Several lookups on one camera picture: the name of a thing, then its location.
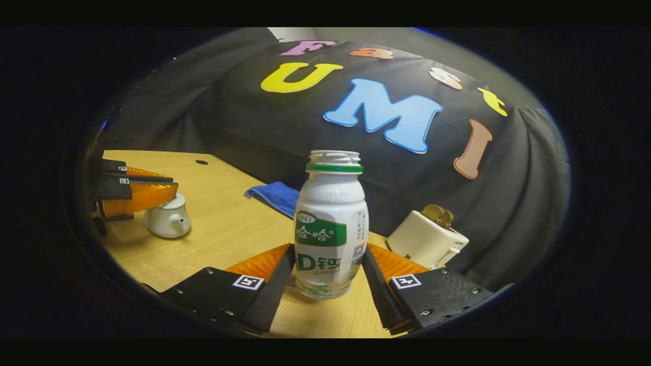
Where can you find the brown bread slice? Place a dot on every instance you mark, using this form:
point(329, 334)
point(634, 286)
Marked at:
point(437, 216)

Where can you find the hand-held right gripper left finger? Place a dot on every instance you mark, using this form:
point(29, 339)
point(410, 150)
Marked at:
point(274, 295)

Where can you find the black backdrop cloth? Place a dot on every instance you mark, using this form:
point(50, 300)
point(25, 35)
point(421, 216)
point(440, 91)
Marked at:
point(254, 127)

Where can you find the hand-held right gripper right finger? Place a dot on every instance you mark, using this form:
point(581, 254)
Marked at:
point(379, 290)

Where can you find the white teacup lid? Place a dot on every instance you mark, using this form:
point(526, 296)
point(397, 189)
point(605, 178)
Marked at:
point(174, 202)

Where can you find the blue towel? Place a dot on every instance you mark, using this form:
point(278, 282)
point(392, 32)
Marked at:
point(274, 195)

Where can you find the white teacup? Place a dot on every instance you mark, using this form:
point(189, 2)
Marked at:
point(165, 223)

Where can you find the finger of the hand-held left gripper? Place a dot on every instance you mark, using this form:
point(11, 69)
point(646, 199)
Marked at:
point(114, 189)
point(112, 168)

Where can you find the white green-label water bottle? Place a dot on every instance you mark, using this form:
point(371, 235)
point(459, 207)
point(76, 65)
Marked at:
point(330, 218)

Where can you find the white toaster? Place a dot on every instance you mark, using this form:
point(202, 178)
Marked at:
point(422, 239)

